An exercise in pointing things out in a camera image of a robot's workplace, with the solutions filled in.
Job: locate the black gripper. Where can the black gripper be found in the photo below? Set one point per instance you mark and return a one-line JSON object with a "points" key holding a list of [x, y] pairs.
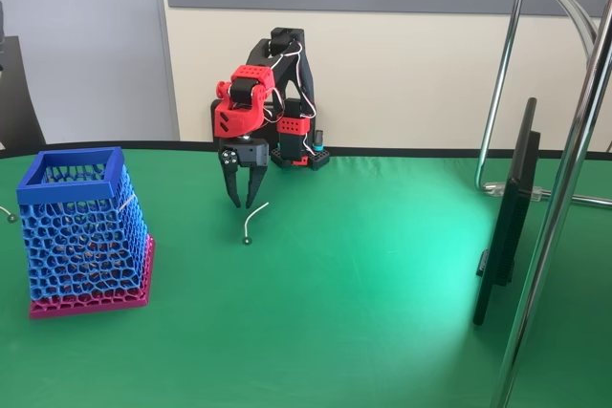
{"points": [[250, 154]]}

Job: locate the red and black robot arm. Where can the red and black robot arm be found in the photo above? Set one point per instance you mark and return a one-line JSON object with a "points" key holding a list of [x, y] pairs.
{"points": [[244, 112]]}

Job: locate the thin white stick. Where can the thin white stick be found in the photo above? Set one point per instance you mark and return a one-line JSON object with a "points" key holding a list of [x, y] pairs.
{"points": [[126, 203]]}

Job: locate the blue mesh basket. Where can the blue mesh basket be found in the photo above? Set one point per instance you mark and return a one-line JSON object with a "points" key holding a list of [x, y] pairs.
{"points": [[67, 188]]}

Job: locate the black plastic tool case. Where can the black plastic tool case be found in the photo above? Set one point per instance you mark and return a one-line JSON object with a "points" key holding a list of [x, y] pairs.
{"points": [[272, 135]]}

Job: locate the black clamp with teal collar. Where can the black clamp with teal collar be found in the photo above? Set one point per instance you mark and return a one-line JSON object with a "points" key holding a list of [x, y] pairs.
{"points": [[318, 143]]}

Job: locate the green table cloth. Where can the green table cloth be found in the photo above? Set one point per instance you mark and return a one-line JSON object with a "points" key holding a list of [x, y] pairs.
{"points": [[311, 307]]}

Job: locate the clear plastic clip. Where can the clear plastic clip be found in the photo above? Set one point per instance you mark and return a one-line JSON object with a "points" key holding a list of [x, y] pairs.
{"points": [[497, 189]]}

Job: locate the black monitor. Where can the black monitor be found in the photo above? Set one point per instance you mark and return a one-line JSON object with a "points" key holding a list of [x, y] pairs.
{"points": [[511, 217]]}

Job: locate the chrome tube stand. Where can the chrome tube stand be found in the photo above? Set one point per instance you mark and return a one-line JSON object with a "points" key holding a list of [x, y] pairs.
{"points": [[549, 236]]}

